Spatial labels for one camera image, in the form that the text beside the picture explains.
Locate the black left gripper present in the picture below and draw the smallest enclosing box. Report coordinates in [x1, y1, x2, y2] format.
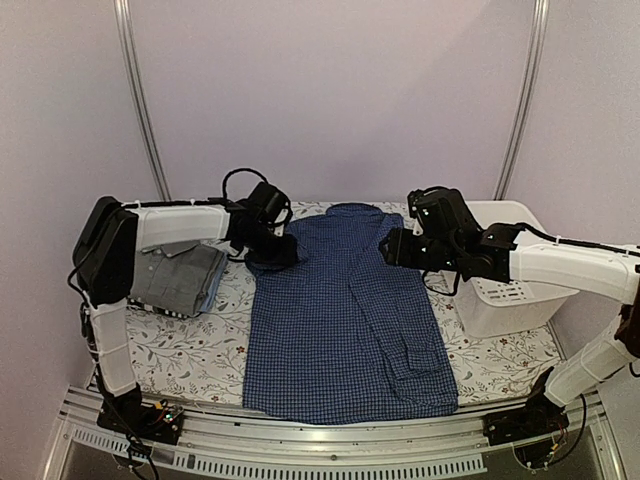
[240, 226, 298, 268]

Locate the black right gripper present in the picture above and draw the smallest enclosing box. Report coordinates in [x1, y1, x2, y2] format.
[378, 228, 461, 274]

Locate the blue checked long sleeve shirt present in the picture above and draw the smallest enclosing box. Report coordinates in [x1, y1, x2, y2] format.
[242, 203, 459, 425]

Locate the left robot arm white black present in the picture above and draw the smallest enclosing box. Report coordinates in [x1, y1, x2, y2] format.
[68, 196, 298, 434]

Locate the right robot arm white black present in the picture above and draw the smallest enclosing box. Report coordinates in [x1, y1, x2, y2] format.
[379, 223, 639, 436]

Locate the light blue folded shirt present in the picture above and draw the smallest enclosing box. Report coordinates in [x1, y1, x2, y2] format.
[197, 256, 228, 313]

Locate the grey folded shirt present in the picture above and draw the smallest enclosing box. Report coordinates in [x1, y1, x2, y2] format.
[128, 241, 228, 315]

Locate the white plastic basket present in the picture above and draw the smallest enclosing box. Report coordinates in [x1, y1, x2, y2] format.
[453, 200, 577, 338]

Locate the floral white tablecloth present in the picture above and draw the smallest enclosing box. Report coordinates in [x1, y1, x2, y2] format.
[89, 200, 566, 412]

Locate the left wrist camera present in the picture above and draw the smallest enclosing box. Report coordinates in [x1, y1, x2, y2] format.
[246, 181, 293, 229]

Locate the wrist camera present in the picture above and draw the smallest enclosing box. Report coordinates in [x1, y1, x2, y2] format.
[246, 181, 293, 229]
[407, 186, 482, 240]

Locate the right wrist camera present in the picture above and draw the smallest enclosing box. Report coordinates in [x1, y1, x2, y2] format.
[407, 186, 482, 240]

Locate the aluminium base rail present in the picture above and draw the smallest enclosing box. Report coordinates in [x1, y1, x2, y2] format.
[42, 387, 627, 479]

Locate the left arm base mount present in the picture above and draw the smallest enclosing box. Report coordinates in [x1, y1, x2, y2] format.
[97, 398, 184, 445]

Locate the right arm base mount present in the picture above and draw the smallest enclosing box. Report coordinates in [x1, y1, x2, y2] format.
[482, 406, 569, 446]

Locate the right aluminium frame post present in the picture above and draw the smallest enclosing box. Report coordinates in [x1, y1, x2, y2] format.
[493, 0, 550, 201]

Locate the aluminium frame post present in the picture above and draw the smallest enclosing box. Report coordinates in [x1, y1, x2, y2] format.
[113, 0, 171, 200]
[493, 0, 550, 201]

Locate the left aluminium frame post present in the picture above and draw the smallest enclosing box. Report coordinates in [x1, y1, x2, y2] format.
[113, 0, 171, 200]

